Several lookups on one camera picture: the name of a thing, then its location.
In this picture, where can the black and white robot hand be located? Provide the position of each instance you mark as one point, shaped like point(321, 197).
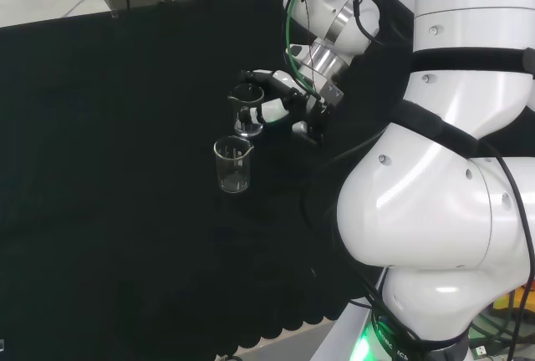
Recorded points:
point(311, 110)

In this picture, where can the clear glass beaker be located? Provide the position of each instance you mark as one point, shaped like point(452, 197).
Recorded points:
point(233, 171)
point(250, 130)

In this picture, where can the black bench cloth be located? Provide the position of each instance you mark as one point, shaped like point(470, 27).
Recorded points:
point(104, 177)

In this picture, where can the yellow stop button box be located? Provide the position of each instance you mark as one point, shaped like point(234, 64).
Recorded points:
point(508, 299)

